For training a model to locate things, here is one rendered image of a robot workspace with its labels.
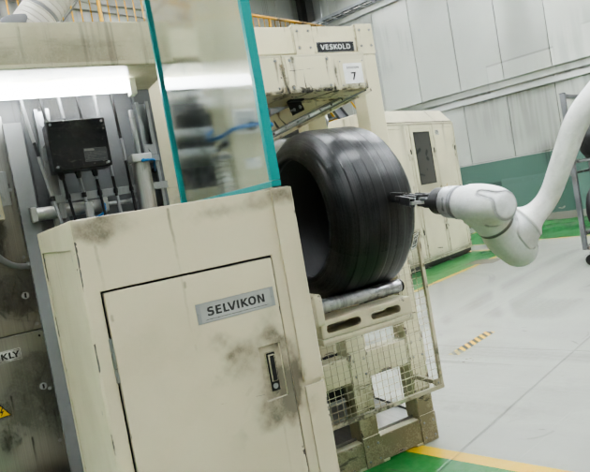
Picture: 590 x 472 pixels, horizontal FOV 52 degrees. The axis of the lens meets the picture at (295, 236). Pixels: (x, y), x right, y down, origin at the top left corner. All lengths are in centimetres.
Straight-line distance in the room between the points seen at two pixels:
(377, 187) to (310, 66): 69
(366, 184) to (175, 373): 100
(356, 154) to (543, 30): 1186
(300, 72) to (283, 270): 132
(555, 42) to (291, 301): 1259
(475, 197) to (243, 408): 80
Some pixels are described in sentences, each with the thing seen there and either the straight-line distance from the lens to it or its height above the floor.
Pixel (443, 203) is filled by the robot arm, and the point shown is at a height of 117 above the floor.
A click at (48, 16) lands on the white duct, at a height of 194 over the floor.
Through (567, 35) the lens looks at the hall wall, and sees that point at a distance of 1346.
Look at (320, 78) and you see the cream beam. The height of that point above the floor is 169.
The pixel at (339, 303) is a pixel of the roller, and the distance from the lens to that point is 191.
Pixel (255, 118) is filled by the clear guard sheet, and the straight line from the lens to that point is 115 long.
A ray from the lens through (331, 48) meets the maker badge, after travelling 282.
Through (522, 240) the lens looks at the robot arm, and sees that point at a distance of 165.
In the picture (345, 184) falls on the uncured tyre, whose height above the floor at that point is 126.
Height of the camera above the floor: 123
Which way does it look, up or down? 3 degrees down
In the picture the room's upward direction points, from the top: 10 degrees counter-clockwise
